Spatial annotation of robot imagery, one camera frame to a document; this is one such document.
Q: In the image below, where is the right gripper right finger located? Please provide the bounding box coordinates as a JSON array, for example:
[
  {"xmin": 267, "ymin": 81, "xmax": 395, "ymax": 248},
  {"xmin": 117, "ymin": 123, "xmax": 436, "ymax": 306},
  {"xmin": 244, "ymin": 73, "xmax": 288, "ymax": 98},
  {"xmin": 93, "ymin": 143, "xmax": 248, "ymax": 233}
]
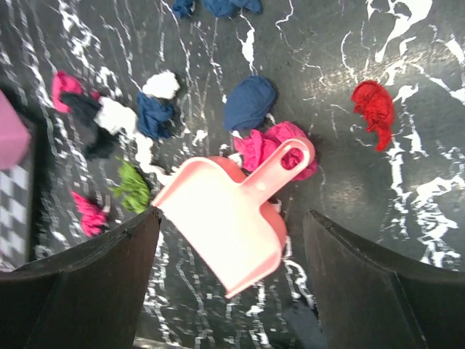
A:
[{"xmin": 303, "ymin": 210, "xmax": 464, "ymax": 348}]

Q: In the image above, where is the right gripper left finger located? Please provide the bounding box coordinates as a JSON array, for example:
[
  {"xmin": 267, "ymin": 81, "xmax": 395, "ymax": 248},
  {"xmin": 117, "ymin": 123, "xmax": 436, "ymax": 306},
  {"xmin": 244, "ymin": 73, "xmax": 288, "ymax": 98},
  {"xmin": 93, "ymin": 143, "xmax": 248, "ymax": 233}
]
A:
[{"xmin": 1, "ymin": 208, "xmax": 161, "ymax": 348}]

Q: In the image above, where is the pink plastic dustpan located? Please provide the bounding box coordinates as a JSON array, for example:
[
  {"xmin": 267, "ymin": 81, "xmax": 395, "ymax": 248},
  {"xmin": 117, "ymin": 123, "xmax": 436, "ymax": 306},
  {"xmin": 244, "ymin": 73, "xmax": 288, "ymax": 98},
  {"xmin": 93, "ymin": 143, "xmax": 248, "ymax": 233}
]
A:
[{"xmin": 152, "ymin": 137, "xmax": 315, "ymax": 298}]

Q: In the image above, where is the black paper scrap front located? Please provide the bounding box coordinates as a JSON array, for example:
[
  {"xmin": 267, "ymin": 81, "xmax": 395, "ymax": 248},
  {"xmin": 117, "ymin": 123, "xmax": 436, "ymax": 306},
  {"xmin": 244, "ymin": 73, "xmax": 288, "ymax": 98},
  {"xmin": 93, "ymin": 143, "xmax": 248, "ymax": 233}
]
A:
[{"xmin": 283, "ymin": 301, "xmax": 327, "ymax": 349}]

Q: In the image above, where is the magenta paper scrap lower left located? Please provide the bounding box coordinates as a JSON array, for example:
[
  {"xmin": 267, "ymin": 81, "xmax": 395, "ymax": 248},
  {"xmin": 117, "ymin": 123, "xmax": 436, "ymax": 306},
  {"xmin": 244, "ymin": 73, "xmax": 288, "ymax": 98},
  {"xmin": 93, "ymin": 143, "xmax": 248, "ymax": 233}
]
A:
[{"xmin": 71, "ymin": 191, "xmax": 110, "ymax": 237}]

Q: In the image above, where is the magenta paper scrap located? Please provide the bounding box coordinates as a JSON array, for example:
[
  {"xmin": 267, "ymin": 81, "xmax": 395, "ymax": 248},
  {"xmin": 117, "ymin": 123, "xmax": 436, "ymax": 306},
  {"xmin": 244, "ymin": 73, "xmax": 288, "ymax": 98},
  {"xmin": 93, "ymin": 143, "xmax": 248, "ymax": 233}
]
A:
[
  {"xmin": 234, "ymin": 121, "xmax": 318, "ymax": 181},
  {"xmin": 52, "ymin": 71, "xmax": 102, "ymax": 113},
  {"xmin": 71, "ymin": 191, "xmax": 110, "ymax": 237}
]

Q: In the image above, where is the green paper scrap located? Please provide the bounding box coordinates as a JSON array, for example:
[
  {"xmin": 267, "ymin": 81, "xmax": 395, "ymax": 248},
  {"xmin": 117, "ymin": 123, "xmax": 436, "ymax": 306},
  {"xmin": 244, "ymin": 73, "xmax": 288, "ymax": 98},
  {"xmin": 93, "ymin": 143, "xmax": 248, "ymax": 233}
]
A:
[{"xmin": 111, "ymin": 158, "xmax": 150, "ymax": 214}]

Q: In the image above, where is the black white chessboard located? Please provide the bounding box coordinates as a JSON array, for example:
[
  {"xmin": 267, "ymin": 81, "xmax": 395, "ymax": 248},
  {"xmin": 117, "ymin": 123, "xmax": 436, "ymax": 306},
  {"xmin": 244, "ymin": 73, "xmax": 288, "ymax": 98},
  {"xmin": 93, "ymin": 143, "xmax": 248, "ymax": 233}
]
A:
[{"xmin": 1, "ymin": 116, "xmax": 37, "ymax": 272}]

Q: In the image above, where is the dark navy scrap centre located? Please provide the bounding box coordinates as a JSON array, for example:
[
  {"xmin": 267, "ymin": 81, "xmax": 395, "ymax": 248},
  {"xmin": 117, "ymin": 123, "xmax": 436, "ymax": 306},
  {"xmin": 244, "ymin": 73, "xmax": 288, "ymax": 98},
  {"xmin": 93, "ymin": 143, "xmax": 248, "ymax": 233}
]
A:
[{"xmin": 59, "ymin": 92, "xmax": 116, "ymax": 161}]

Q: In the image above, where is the pink metronome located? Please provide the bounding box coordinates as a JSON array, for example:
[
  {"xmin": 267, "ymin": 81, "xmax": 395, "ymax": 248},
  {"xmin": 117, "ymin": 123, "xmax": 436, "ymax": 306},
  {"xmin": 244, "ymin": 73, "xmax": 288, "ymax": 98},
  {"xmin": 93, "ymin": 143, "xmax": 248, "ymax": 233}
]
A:
[{"xmin": 0, "ymin": 92, "xmax": 31, "ymax": 170}]

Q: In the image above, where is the white paper scrap centre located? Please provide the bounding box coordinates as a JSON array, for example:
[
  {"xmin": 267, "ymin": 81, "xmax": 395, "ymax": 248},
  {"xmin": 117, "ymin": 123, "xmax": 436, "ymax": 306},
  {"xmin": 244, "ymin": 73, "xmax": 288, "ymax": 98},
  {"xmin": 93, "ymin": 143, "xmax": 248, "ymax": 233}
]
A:
[{"xmin": 94, "ymin": 97, "xmax": 137, "ymax": 139}]

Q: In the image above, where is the magenta paper scrap right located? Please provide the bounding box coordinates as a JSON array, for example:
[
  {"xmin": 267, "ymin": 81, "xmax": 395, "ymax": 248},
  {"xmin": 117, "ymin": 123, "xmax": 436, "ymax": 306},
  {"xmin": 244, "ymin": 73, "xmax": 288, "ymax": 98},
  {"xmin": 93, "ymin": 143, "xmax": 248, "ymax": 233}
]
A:
[{"xmin": 234, "ymin": 121, "xmax": 318, "ymax": 181}]

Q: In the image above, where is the blue paper scrap centre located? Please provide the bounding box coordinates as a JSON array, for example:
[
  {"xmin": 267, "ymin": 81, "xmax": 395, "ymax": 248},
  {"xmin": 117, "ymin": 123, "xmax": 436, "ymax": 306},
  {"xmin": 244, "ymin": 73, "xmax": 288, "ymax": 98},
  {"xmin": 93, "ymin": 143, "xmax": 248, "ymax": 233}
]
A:
[{"xmin": 137, "ymin": 92, "xmax": 174, "ymax": 140}]

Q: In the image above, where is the blue paper scrap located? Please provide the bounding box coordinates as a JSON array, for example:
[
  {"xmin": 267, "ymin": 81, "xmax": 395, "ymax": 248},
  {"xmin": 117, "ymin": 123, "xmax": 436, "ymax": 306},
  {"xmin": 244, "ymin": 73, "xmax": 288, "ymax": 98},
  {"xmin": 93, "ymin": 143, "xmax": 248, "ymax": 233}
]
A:
[
  {"xmin": 224, "ymin": 76, "xmax": 277, "ymax": 132},
  {"xmin": 137, "ymin": 92, "xmax": 174, "ymax": 140},
  {"xmin": 171, "ymin": 0, "xmax": 262, "ymax": 19}
]

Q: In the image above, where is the red paper scrap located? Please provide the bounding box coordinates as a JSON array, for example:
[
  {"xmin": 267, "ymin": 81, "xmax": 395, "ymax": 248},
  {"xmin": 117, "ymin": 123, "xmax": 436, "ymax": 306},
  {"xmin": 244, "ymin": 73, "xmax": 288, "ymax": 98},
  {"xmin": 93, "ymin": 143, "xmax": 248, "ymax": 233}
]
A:
[{"xmin": 351, "ymin": 80, "xmax": 395, "ymax": 152}]

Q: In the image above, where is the magenta paper scrap upper left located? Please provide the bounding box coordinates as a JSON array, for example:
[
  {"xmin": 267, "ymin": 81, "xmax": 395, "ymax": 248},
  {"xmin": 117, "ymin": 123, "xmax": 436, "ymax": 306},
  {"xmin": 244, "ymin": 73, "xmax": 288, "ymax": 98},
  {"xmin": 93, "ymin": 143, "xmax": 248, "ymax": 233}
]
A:
[{"xmin": 52, "ymin": 71, "xmax": 102, "ymax": 113}]

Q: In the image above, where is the blue paper scrap right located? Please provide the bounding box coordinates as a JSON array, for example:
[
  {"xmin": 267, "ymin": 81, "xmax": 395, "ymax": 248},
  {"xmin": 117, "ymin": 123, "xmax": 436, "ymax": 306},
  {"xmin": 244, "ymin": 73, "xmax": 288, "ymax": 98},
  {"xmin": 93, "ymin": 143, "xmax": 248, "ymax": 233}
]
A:
[{"xmin": 224, "ymin": 76, "xmax": 277, "ymax": 132}]

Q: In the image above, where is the blue paper scrap top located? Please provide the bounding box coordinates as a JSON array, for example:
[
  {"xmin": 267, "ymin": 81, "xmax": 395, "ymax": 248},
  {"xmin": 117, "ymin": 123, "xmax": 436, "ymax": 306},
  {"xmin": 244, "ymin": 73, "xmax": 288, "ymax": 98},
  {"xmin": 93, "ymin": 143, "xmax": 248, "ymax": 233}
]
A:
[{"xmin": 171, "ymin": 0, "xmax": 262, "ymax": 19}]

